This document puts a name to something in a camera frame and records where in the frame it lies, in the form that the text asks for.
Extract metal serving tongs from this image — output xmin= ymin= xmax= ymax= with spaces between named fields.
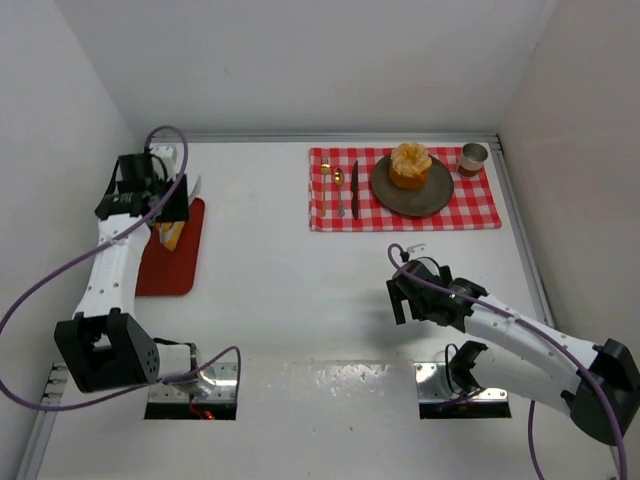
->
xmin=189 ymin=176 xmax=202 ymax=202

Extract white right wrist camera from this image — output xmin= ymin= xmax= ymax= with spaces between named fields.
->
xmin=405 ymin=243 xmax=428 ymax=259

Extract black knife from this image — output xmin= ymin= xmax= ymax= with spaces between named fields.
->
xmin=350 ymin=161 xmax=359 ymax=220

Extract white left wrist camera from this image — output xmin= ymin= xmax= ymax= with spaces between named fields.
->
xmin=150 ymin=144 xmax=179 ymax=179

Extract red serving tray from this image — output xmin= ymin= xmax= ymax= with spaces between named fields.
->
xmin=136 ymin=198 xmax=206 ymax=297

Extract dark round plate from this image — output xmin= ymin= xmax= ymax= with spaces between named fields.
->
xmin=370 ymin=155 xmax=454 ymax=217

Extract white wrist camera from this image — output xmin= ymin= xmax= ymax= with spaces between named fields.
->
xmin=150 ymin=144 xmax=179 ymax=179
xmin=405 ymin=243 xmax=428 ymax=259

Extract gold fork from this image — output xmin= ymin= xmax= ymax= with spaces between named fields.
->
xmin=320 ymin=157 xmax=331 ymax=217

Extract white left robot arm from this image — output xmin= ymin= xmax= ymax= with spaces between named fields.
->
xmin=54 ymin=145 xmax=205 ymax=393

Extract gold and silver spoon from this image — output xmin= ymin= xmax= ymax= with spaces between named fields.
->
xmin=333 ymin=168 xmax=345 ymax=218

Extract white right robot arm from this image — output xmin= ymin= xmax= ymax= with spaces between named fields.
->
xmin=386 ymin=258 xmax=639 ymax=446

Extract metal base plate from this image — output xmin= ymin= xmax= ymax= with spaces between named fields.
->
xmin=414 ymin=362 xmax=508 ymax=405
xmin=147 ymin=362 xmax=238 ymax=404

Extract grey and brown cup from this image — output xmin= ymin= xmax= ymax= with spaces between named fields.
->
xmin=456 ymin=143 xmax=489 ymax=178

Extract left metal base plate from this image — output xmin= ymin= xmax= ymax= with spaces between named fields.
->
xmin=147 ymin=362 xmax=238 ymax=404

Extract golden croissant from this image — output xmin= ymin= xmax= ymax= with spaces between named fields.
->
xmin=155 ymin=221 xmax=185 ymax=251

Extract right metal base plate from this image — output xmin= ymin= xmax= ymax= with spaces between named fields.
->
xmin=414 ymin=362 xmax=508 ymax=405

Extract round orange bun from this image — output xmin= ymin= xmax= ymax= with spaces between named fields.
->
xmin=389 ymin=143 xmax=432 ymax=191

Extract red checkered cloth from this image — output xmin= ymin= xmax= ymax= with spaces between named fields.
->
xmin=309 ymin=145 xmax=502 ymax=232

